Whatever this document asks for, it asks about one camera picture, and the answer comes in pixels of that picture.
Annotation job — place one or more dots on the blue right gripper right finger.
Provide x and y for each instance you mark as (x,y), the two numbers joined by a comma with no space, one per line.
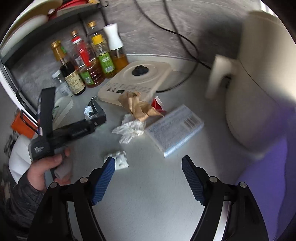
(196,178)

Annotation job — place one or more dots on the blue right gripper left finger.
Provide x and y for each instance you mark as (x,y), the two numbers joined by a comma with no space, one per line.
(100,179)

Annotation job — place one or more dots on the white pill blister pack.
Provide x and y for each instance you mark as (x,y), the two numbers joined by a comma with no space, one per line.
(120,160)

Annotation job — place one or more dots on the clear plastic packet with label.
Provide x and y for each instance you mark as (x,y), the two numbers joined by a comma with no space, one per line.
(174,129)

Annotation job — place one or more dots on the white tissue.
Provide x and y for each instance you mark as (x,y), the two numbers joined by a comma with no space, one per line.
(130,128)

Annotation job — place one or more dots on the silver black wrapper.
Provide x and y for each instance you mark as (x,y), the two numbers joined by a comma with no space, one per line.
(94,113)

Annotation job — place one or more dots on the brown paper bag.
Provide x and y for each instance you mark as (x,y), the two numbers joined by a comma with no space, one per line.
(140,110)

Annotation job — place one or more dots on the red wrapper scrap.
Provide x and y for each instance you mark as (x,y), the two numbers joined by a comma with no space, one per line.
(158,105)

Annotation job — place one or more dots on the person's left hand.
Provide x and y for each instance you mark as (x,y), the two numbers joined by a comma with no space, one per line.
(37,170)

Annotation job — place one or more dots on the white tray with green packet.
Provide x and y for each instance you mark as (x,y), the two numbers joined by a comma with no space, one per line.
(61,108)

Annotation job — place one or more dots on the small clear jar white lid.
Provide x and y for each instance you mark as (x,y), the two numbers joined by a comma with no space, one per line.
(62,85)

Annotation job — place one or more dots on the dark soy sauce bottle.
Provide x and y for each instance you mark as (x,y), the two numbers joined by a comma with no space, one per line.
(68,69)

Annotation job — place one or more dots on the purple plastic bucket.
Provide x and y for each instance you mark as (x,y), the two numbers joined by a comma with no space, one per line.
(271,179)

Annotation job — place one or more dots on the red cap oil bottle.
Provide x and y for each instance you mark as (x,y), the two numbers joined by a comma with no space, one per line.
(86,61)

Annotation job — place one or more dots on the white rice cooker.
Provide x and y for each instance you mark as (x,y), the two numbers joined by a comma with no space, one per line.
(261,93)

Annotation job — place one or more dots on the beige induction cooker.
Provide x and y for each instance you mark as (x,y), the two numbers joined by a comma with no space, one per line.
(144,77)

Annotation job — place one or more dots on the yellow cap green label bottle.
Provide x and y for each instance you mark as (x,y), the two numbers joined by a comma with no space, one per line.
(101,49)

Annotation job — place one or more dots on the white cap oil dispenser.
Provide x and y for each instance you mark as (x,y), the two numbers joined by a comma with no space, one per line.
(115,44)

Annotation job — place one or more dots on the white bowl on rack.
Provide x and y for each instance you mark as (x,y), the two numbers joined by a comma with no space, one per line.
(35,15)

